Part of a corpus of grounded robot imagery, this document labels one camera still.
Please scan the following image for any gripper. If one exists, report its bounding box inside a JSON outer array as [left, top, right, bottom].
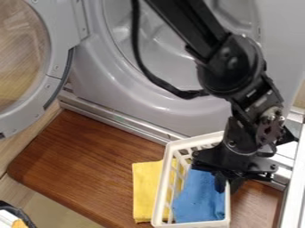
[[192, 107, 300, 195]]

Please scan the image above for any white plastic basket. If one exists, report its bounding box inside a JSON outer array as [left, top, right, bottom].
[[150, 130, 233, 228]]

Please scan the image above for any blue cloth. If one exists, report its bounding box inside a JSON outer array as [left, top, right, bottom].
[[170, 168, 228, 224]]

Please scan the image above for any yellow cloth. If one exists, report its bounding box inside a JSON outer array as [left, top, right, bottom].
[[130, 158, 189, 224]]

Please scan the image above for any washing machine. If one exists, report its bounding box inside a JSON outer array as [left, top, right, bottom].
[[0, 0, 305, 191]]

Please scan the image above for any black cable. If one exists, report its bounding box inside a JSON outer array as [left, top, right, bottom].
[[129, 0, 210, 100]]

